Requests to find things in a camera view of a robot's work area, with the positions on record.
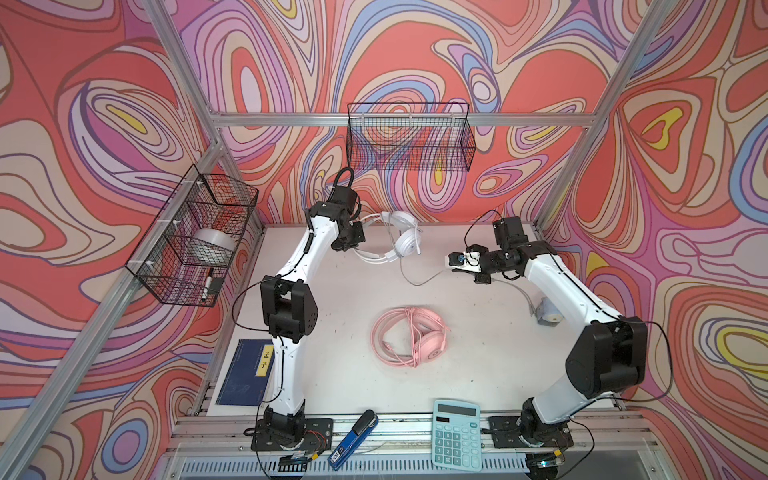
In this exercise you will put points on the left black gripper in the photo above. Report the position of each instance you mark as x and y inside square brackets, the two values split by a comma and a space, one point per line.
[359, 236]

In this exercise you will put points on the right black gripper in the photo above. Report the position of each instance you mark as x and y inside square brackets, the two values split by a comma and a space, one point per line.
[482, 278]

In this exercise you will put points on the white headphones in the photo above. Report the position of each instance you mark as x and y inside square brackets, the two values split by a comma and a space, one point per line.
[407, 243]

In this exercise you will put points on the pink cat-ear headphones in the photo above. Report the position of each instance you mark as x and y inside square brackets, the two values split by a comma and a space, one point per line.
[427, 336]

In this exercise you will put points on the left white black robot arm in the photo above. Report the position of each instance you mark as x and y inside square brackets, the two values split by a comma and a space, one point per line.
[290, 311]

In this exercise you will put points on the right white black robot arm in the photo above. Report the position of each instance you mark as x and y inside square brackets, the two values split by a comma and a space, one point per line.
[610, 352]

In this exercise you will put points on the grey tape roll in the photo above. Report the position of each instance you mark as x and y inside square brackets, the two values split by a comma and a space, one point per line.
[211, 247]

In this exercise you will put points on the black marker in basket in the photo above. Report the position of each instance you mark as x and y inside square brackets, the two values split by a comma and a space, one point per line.
[207, 284]

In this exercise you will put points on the teal calculator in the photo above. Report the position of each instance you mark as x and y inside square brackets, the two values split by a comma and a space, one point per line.
[456, 435]

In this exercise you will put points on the dark blue booklet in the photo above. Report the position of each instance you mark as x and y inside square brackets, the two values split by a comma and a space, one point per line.
[247, 375]

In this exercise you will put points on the blue black stapler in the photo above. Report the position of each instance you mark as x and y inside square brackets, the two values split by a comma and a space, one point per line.
[359, 432]

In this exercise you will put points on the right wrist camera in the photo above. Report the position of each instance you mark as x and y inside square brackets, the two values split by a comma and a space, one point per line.
[464, 261]

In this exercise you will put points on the rear black wire basket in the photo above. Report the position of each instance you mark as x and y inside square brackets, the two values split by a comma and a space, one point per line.
[409, 136]

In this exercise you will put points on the black wire basket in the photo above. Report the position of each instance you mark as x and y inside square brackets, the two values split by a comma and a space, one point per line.
[185, 258]
[409, 136]

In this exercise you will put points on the left black wire basket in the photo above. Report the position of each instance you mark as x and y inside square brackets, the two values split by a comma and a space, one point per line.
[185, 258]

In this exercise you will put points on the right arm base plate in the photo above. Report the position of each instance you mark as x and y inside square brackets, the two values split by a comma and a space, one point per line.
[528, 432]

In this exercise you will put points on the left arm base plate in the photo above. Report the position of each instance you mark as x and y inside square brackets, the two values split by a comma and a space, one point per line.
[314, 435]

